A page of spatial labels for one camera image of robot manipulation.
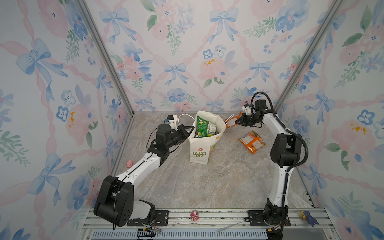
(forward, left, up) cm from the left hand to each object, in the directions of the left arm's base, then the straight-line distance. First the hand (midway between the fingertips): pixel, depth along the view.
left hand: (196, 126), depth 76 cm
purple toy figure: (-36, -55, -25) cm, 70 cm away
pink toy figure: (-37, +1, -23) cm, 43 cm away
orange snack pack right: (+7, -38, -25) cm, 46 cm away
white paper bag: (-7, -3, -11) cm, 13 cm away
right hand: (+18, -27, -16) cm, 36 cm away
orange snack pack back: (+19, -24, -18) cm, 35 cm away
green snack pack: (+3, -5, -6) cm, 9 cm away
